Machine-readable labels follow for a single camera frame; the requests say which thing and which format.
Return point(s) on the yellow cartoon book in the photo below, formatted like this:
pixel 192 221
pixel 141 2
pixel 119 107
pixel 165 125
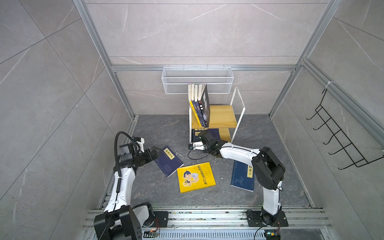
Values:
pixel 195 177

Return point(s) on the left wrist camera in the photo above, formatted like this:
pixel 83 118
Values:
pixel 139 143

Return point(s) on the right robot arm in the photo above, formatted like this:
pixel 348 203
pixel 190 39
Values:
pixel 267 168

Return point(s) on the purple portrait book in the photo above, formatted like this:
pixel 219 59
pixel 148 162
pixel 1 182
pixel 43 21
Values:
pixel 199 111
pixel 196 106

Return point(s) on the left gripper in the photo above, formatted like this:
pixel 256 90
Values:
pixel 148 158

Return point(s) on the wooden two-tier shelf rack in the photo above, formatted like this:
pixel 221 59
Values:
pixel 222 118

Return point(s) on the black wall hook rack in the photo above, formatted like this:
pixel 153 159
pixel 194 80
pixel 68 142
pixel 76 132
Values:
pixel 340 138

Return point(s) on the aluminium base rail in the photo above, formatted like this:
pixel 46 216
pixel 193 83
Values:
pixel 238 223

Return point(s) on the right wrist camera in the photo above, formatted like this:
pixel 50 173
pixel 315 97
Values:
pixel 196 146

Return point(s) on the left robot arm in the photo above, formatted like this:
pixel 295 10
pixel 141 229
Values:
pixel 120 220

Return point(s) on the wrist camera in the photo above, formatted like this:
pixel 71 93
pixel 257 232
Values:
pixel 139 143
pixel 196 146

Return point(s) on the white wire mesh basket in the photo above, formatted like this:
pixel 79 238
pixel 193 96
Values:
pixel 219 80

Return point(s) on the dark blue book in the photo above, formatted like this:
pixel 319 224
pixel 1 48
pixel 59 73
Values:
pixel 168 161
pixel 195 134

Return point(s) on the blue book yellow label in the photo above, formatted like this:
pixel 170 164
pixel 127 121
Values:
pixel 243 176

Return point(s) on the black book white characters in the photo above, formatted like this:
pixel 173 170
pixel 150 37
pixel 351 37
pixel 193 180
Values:
pixel 204 103

